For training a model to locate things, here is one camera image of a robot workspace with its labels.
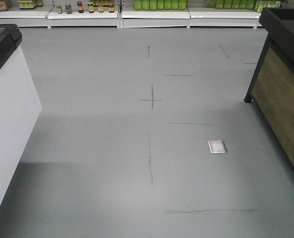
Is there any metal floor socket plate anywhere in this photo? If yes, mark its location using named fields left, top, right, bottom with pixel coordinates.
left=207, top=140, right=228, bottom=154

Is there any white store shelf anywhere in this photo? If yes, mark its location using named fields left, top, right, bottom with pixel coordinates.
left=0, top=0, right=261, bottom=28

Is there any white chest freezer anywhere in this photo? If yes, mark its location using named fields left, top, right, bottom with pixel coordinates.
left=0, top=24, right=42, bottom=205

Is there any black wooden produce stand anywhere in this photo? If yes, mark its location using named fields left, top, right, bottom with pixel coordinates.
left=244, top=8, right=294, bottom=172

